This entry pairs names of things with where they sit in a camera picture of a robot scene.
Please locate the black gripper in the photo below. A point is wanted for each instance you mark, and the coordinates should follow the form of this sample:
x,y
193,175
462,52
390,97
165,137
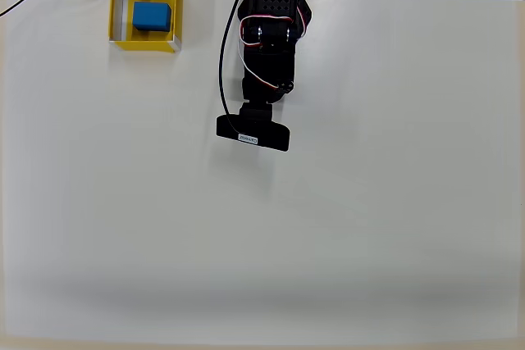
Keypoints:
x,y
285,87

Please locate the yellow paper box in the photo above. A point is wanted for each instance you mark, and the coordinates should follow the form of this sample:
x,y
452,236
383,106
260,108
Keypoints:
x,y
119,10

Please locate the blue block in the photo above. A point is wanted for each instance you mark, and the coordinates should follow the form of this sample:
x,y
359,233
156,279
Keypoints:
x,y
151,16

